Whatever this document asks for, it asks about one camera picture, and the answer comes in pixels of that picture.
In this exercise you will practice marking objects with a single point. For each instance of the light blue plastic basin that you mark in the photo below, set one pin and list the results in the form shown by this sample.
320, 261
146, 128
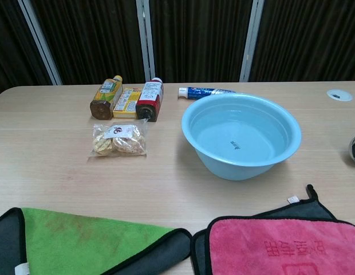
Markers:
252, 114

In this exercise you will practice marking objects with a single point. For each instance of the red white label bottle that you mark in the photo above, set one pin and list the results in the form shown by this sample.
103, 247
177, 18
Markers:
149, 98

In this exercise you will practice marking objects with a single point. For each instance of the blue white toothpaste tube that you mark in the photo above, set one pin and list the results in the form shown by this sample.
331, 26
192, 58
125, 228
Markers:
203, 92

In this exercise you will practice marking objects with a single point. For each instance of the clear bag of cookies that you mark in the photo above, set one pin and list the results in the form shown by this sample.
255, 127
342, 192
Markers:
120, 140

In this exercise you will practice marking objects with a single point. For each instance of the yellow cardboard box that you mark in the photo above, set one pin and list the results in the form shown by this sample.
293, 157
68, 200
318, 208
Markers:
126, 104

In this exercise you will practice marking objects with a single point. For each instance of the yellow green drink bottle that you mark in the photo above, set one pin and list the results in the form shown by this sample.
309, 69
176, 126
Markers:
104, 98

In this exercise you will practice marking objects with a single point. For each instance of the green grey microfibre towel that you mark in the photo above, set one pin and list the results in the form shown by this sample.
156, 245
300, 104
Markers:
80, 243

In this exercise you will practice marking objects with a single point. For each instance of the pink microfibre towel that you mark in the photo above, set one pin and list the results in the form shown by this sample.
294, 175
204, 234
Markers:
280, 246

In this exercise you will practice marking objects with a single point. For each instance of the grey towel with black loop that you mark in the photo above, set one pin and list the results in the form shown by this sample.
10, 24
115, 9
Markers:
312, 210

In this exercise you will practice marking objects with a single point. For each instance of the grey metal partition post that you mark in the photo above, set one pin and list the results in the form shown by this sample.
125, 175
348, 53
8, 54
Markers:
146, 40
41, 43
250, 43

